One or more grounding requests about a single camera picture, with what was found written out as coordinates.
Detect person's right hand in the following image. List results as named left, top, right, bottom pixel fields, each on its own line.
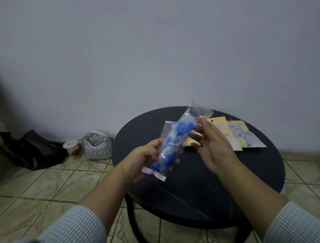
left=189, top=117, right=239, bottom=176

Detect silver quilted handbag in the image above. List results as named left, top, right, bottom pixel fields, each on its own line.
left=81, top=131, right=113, bottom=161

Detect person's right forearm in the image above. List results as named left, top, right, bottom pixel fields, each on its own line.
left=217, top=160, right=320, bottom=243

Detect cream packet with barcode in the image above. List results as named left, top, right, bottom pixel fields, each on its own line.
left=184, top=115, right=213, bottom=148

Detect yellow-edged packet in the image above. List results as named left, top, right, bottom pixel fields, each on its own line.
left=207, top=116, right=243, bottom=152

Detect black bag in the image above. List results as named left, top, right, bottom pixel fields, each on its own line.
left=0, top=130, right=68, bottom=171

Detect black round side table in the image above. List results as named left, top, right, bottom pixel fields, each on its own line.
left=112, top=106, right=286, bottom=243

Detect ribbon spool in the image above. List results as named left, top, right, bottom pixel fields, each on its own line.
left=63, top=140, right=83, bottom=160

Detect blue flower shower cap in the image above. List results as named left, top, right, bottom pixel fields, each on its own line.
left=151, top=117, right=197, bottom=171

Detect person's left hand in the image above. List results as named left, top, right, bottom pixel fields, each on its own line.
left=121, top=139, right=180, bottom=186

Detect pink print shower cap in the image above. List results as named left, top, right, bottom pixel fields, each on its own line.
left=217, top=126, right=240, bottom=150

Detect stack of yellow small pouches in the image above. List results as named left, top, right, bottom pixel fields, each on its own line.
left=226, top=120, right=267, bottom=149

